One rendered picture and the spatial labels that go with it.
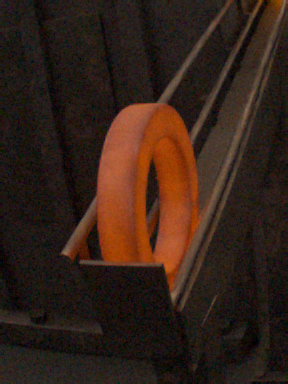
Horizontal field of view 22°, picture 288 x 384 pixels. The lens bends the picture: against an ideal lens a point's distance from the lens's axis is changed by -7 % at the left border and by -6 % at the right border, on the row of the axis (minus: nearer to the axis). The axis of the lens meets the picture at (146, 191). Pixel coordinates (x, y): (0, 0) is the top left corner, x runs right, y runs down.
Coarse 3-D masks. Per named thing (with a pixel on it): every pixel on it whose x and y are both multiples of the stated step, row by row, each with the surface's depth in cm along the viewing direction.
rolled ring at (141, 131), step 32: (128, 128) 64; (160, 128) 67; (128, 160) 62; (160, 160) 74; (192, 160) 76; (128, 192) 61; (160, 192) 76; (192, 192) 76; (128, 224) 61; (160, 224) 76; (192, 224) 76; (128, 256) 62; (160, 256) 74
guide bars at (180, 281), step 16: (272, 32) 119; (272, 48) 114; (256, 80) 101; (256, 96) 98; (240, 128) 89; (240, 144) 90; (224, 160) 83; (224, 176) 80; (208, 208) 75; (208, 224) 74; (192, 240) 71; (192, 256) 69; (176, 272) 67; (192, 272) 70; (176, 288) 65; (176, 304) 66
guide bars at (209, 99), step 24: (240, 0) 134; (216, 24) 113; (240, 48) 118; (192, 72) 100; (168, 96) 89; (216, 96) 102; (216, 120) 104; (192, 144) 91; (96, 216) 69; (72, 240) 66
